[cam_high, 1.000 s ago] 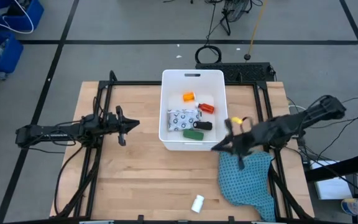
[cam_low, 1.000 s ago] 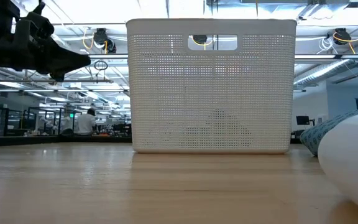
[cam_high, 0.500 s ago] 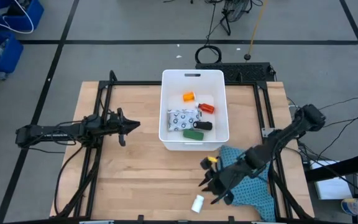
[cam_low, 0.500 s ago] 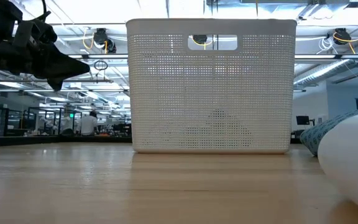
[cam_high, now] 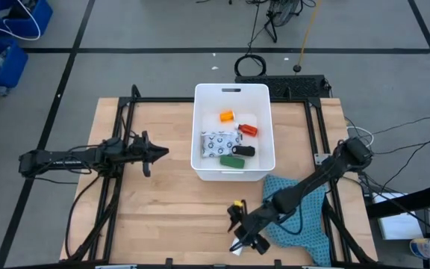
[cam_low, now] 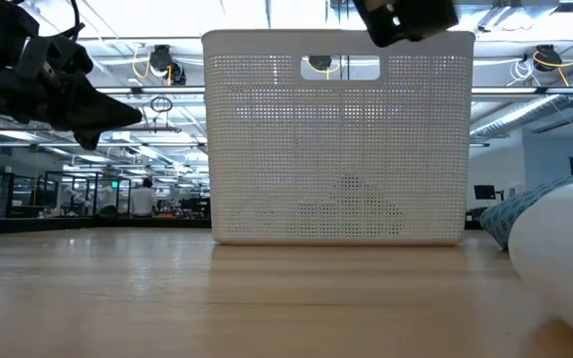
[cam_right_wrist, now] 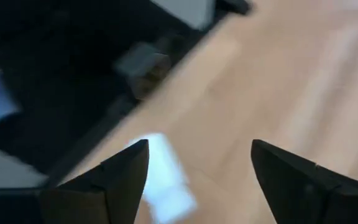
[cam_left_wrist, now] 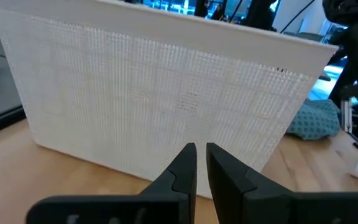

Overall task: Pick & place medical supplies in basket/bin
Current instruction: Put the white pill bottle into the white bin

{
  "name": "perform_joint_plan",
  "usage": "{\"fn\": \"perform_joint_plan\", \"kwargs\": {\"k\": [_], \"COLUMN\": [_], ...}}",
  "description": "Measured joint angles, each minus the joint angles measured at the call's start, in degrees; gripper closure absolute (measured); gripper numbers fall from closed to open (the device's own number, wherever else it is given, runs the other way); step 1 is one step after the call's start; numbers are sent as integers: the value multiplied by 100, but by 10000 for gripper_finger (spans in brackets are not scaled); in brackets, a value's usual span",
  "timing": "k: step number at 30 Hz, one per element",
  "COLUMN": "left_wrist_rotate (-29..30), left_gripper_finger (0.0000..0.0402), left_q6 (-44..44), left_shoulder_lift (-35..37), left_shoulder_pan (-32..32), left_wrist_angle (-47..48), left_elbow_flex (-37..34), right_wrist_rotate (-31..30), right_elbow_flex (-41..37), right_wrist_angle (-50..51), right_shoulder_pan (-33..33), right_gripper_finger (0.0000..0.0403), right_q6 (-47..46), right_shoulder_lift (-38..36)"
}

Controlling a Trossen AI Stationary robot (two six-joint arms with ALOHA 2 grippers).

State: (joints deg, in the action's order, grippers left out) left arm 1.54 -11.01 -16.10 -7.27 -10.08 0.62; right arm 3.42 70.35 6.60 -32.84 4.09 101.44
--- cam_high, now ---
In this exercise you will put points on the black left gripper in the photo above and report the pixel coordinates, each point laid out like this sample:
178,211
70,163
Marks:
146,170

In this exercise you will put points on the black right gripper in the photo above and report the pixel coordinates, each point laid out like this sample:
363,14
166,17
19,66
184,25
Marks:
256,229

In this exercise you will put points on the white printed plastic bag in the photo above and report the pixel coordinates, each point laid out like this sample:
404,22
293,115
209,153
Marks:
217,143

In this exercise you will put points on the green rectangular block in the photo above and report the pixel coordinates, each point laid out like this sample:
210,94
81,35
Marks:
232,161

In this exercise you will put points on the orange pill bottle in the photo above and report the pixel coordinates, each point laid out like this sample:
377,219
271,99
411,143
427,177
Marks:
227,116

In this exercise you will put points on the black bandage roll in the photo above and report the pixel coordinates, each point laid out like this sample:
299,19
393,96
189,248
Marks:
243,150

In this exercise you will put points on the amber bottle with white cap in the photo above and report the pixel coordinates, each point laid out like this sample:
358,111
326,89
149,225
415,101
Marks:
248,130

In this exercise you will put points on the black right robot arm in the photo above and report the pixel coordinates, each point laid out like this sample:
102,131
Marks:
304,188

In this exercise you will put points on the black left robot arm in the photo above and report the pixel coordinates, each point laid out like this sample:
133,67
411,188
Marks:
58,158

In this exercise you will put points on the white perforated plastic basket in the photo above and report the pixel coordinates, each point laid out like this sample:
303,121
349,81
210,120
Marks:
207,101

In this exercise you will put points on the blue storage bin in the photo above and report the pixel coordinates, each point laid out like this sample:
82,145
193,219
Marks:
39,16
13,63

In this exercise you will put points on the small yellow item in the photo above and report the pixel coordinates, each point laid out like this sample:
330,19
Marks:
238,203

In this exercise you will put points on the blue patterned cloth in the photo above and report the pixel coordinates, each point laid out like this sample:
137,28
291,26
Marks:
308,228

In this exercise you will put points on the silver mounting plate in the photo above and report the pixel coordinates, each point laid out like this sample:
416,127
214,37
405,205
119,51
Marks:
320,158

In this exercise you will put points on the black perforated panel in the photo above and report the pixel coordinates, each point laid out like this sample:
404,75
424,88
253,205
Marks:
297,86

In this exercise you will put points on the white paper sheet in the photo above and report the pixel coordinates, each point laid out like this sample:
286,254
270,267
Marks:
398,224

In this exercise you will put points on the black metal stand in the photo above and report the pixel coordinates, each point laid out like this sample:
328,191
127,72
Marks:
273,24

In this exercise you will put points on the white printed cup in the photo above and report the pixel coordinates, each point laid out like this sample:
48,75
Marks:
422,247

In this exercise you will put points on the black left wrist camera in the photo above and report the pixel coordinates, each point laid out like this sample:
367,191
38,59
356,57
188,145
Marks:
139,146

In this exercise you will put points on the black table frame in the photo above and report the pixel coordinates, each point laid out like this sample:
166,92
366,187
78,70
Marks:
155,99

